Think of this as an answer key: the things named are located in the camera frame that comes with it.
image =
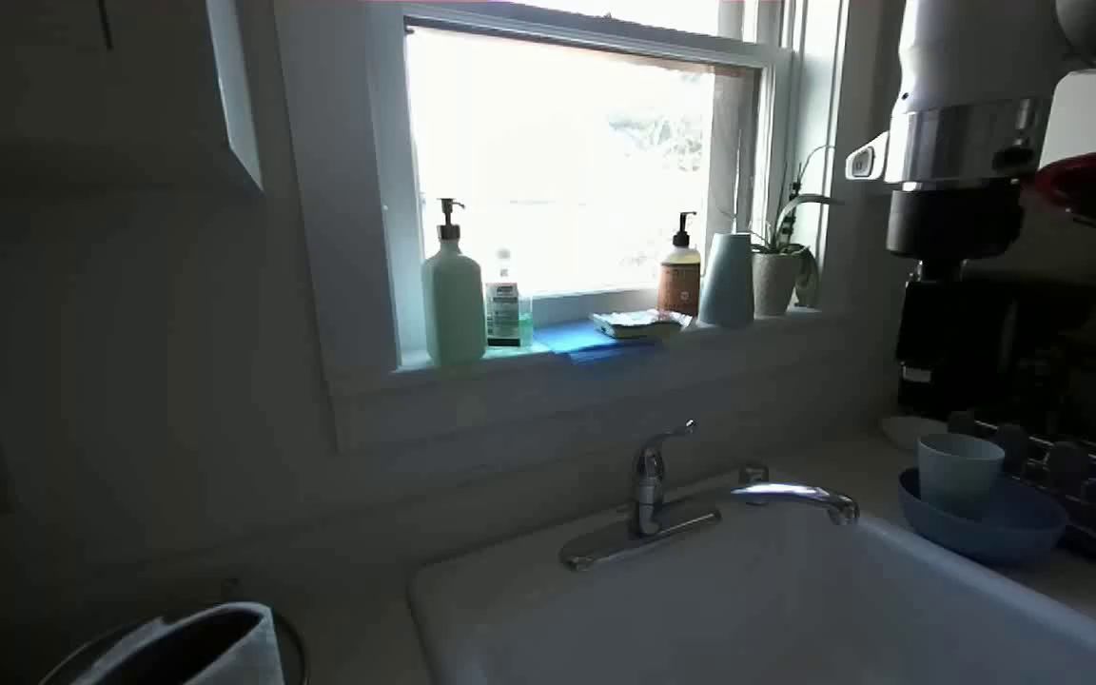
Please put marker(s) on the green soap pump bottle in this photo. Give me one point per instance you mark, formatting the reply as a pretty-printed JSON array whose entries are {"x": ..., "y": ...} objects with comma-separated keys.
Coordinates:
[{"x": 454, "y": 303}]

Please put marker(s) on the white potted plant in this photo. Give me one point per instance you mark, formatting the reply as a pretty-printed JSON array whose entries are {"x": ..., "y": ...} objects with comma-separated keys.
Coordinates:
[{"x": 781, "y": 256}]

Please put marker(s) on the white window frame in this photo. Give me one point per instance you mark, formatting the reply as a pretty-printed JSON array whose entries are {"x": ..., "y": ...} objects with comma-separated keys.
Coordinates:
[{"x": 570, "y": 138}]

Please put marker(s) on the blue cloth on sill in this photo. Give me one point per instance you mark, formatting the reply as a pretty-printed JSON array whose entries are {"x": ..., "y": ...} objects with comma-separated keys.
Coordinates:
[{"x": 574, "y": 343}]

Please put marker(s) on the light blue ceramic vase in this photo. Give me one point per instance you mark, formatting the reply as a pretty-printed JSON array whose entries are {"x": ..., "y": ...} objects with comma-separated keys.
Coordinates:
[{"x": 728, "y": 284}]

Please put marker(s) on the light teal plastic cup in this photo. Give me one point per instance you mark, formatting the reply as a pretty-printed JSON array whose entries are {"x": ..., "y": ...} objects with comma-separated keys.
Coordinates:
[{"x": 956, "y": 471}]

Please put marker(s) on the small soap dish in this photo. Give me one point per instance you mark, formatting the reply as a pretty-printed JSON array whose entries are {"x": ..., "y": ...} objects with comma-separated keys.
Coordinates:
[{"x": 635, "y": 326}]

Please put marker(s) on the amber soap pump bottle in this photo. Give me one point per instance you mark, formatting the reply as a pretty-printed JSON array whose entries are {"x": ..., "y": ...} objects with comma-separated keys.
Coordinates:
[{"x": 677, "y": 273}]

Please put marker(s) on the small green label bottle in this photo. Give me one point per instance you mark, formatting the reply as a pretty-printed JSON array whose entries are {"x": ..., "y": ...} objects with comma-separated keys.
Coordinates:
[{"x": 503, "y": 303}]

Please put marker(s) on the chrome sink faucet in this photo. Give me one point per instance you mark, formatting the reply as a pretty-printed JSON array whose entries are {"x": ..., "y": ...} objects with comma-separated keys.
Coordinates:
[{"x": 652, "y": 514}]

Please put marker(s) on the blue plastic bowl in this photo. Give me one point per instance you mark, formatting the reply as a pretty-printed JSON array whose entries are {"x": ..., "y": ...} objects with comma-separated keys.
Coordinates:
[{"x": 1014, "y": 530}]

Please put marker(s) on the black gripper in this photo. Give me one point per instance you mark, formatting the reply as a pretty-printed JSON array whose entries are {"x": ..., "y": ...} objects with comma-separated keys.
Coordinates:
[{"x": 953, "y": 336}]

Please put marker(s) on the black dish rack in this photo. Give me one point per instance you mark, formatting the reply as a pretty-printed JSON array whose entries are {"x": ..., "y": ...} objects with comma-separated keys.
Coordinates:
[{"x": 1055, "y": 467}]

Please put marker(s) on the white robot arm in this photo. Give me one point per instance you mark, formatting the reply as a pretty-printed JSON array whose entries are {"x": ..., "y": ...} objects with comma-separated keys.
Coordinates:
[{"x": 960, "y": 157}]

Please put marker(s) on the white kitchen sink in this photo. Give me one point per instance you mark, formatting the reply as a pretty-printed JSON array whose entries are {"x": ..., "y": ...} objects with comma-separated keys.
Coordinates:
[{"x": 758, "y": 599}]

